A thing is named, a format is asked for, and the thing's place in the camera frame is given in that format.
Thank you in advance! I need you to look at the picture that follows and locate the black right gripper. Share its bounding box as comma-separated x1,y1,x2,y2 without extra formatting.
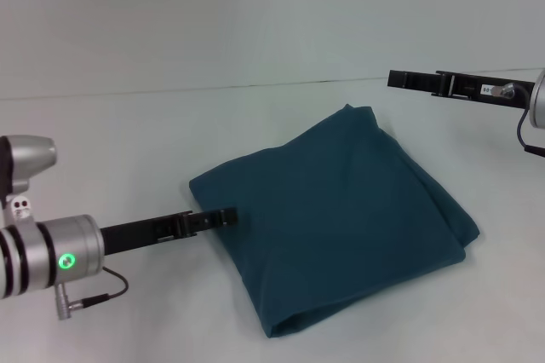
387,69,538,109

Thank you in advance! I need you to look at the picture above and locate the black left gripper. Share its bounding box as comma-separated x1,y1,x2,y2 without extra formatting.
100,206,238,257

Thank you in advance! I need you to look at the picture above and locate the blue shirt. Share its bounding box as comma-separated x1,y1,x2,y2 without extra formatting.
188,103,481,328

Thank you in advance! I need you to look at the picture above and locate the left gripper cable with plug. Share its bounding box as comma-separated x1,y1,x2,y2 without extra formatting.
54,265,129,322

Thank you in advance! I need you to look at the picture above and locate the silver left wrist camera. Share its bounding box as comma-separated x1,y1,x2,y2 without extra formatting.
0,135,59,228

